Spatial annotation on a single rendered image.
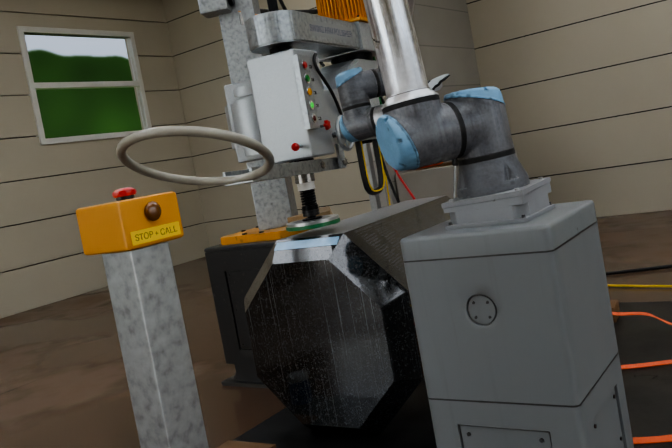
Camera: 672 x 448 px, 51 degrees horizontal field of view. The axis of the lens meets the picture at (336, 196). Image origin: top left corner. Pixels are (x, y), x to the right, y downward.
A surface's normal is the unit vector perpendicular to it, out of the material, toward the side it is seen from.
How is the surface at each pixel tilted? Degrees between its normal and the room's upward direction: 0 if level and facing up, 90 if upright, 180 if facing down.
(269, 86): 90
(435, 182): 90
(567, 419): 90
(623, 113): 90
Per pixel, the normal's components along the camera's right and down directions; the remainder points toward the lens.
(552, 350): -0.56, 0.15
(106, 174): 0.81, -0.11
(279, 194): -0.11, 0.07
